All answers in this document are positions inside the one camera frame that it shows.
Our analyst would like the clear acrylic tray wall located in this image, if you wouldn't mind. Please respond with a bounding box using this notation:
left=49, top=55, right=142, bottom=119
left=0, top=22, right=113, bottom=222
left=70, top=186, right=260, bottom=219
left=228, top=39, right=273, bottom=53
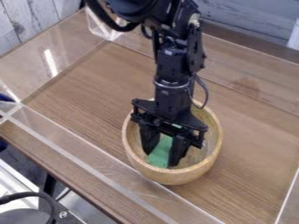
left=0, top=12, right=299, bottom=224

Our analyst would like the black table leg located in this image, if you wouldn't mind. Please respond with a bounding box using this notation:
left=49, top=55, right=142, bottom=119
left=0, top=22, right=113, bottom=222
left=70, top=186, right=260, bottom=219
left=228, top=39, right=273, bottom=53
left=42, top=174, right=57, bottom=196

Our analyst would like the black cable loop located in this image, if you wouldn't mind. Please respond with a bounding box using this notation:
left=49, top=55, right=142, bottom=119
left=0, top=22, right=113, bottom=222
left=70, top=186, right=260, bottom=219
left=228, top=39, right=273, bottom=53
left=0, top=192, right=57, bottom=224

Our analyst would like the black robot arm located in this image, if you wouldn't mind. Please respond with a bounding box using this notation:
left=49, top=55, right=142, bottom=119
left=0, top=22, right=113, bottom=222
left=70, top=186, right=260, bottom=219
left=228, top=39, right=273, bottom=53
left=85, top=0, right=208, bottom=166

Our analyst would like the brown wooden bowl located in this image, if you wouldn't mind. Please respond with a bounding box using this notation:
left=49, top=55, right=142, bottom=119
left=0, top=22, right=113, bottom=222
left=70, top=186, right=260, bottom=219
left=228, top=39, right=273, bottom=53
left=121, top=99, right=222, bottom=186

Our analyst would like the green rectangular block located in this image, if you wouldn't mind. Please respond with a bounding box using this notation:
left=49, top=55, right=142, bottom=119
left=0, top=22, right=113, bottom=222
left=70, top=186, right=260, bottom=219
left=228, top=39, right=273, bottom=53
left=145, top=136, right=173, bottom=168

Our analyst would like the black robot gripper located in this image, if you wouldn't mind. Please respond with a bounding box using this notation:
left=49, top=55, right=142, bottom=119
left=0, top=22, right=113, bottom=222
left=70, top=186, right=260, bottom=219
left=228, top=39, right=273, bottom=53
left=130, top=81, right=208, bottom=166

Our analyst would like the metal table bracket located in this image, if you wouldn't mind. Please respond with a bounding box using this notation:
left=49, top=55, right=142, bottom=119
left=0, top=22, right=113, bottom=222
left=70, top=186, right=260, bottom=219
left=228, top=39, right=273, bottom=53
left=38, top=199, right=86, bottom=224

